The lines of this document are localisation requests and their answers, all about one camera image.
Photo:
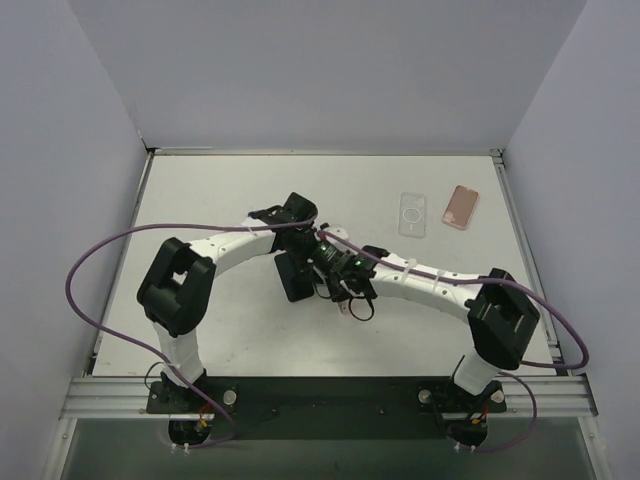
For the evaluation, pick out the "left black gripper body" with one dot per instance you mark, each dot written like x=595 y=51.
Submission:
x=296 y=279

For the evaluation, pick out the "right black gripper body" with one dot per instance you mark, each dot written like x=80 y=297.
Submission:
x=337 y=288

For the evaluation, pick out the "black smartphone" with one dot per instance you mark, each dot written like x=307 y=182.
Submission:
x=296 y=277

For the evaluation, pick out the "blue phone case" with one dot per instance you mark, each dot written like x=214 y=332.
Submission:
x=412 y=215

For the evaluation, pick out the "pink phone case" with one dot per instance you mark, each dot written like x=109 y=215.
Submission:
x=460 y=208
x=345 y=307

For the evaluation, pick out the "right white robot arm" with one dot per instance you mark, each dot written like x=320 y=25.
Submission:
x=501 y=318

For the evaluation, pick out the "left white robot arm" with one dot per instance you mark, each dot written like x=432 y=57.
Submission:
x=176 y=290

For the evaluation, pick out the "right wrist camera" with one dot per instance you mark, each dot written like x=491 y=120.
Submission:
x=333 y=234

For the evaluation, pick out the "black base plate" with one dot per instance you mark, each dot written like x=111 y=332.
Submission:
x=322 y=423

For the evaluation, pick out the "aluminium frame rail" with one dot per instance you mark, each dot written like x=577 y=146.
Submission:
x=122 y=398

